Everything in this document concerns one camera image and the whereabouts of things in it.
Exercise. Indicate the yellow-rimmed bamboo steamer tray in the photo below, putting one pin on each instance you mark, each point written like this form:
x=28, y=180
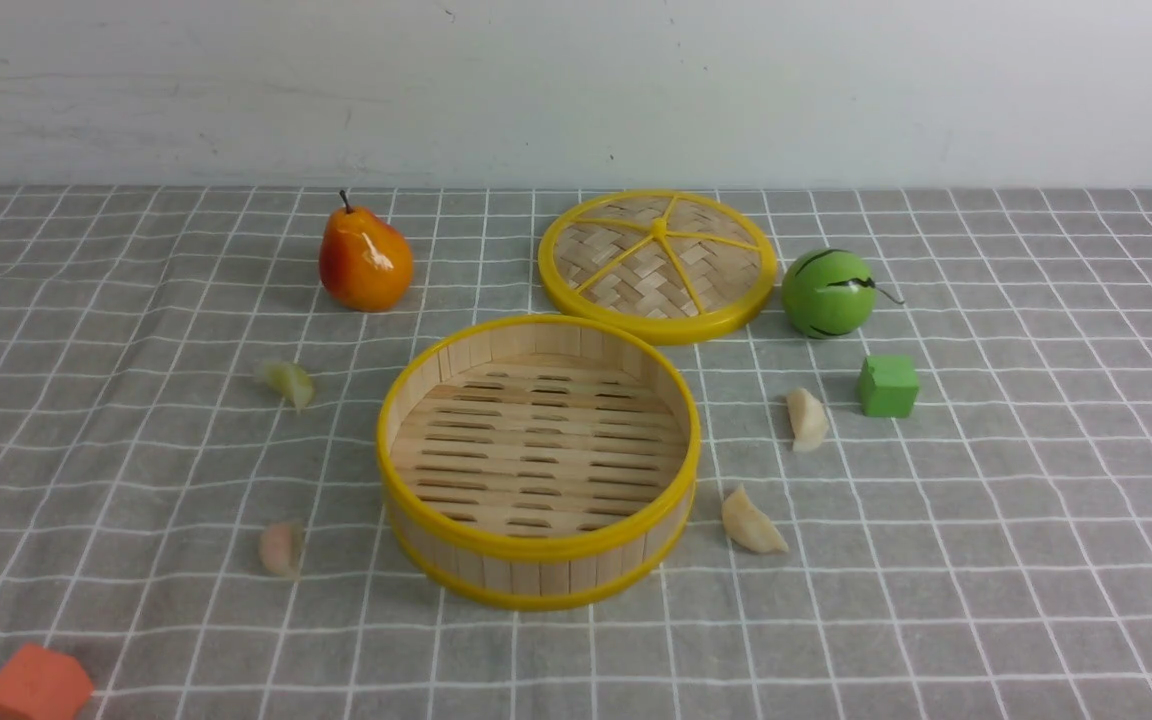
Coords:
x=540, y=462

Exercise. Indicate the cream dumpling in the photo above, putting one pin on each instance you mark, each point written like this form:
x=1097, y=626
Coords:
x=808, y=420
x=749, y=527

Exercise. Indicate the orange foam cube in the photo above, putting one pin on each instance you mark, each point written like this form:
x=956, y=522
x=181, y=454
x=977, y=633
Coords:
x=39, y=683

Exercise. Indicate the green foam cube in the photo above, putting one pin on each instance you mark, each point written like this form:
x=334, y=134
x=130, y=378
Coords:
x=888, y=386

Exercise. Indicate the yellow-rimmed bamboo steamer lid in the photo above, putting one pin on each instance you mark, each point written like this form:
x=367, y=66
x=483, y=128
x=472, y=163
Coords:
x=671, y=267

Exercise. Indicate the green toy watermelon ball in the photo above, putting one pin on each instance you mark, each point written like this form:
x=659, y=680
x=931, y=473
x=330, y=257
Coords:
x=829, y=293

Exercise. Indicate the grey checked tablecloth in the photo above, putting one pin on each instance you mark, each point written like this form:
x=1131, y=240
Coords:
x=988, y=557

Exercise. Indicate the pale pink dumpling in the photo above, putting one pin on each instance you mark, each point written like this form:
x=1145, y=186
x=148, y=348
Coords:
x=281, y=547

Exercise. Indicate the pale green dumpling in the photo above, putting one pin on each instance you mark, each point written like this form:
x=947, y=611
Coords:
x=290, y=380

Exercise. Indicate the orange red toy pear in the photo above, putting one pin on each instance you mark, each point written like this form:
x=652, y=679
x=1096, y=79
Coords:
x=364, y=263

